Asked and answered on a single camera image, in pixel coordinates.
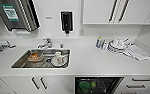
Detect small lime green bowl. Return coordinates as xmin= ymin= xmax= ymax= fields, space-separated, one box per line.
xmin=90 ymin=81 xmax=98 ymax=89

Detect stainless steel dishwasher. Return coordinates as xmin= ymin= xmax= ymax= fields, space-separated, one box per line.
xmin=74 ymin=76 xmax=125 ymax=94

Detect small chrome sink pump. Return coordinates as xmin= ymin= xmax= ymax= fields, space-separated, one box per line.
xmin=59 ymin=41 xmax=65 ymax=50

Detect white cup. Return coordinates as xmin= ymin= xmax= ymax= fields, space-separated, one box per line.
xmin=51 ymin=51 xmax=69 ymax=68

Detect small dish soap bottle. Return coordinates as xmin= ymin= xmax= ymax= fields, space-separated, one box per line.
xmin=95 ymin=36 xmax=104 ymax=50

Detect chrome sink faucet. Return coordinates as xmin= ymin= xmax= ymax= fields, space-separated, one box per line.
xmin=37 ymin=37 xmax=53 ymax=50

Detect orange brown bowl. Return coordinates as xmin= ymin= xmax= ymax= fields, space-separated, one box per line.
xmin=27 ymin=51 xmax=44 ymax=63

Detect white base cabinet two doors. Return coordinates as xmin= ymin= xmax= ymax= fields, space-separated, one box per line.
xmin=0 ymin=75 xmax=76 ymax=94

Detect stainless steel sink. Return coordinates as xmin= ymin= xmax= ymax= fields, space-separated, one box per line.
xmin=10 ymin=48 xmax=72 ymax=70

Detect white folded cloth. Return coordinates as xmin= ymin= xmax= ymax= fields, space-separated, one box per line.
xmin=124 ymin=44 xmax=150 ymax=62

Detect steel paper towel dispenser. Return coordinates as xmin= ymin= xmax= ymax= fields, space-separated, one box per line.
xmin=0 ymin=0 xmax=42 ymax=33

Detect white wall outlet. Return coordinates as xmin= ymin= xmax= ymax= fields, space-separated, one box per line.
xmin=79 ymin=28 xmax=86 ymax=37

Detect black wall soap dispenser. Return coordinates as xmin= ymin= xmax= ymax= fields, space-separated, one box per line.
xmin=59 ymin=10 xmax=74 ymax=35

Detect small wall label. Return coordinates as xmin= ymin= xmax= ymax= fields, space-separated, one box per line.
xmin=45 ymin=15 xmax=54 ymax=20

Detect white wall cabinet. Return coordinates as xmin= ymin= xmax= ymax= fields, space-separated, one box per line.
xmin=82 ymin=0 xmax=150 ymax=25

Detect white drawer stack wide handles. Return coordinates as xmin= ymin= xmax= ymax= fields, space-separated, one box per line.
xmin=119 ymin=75 xmax=150 ymax=94

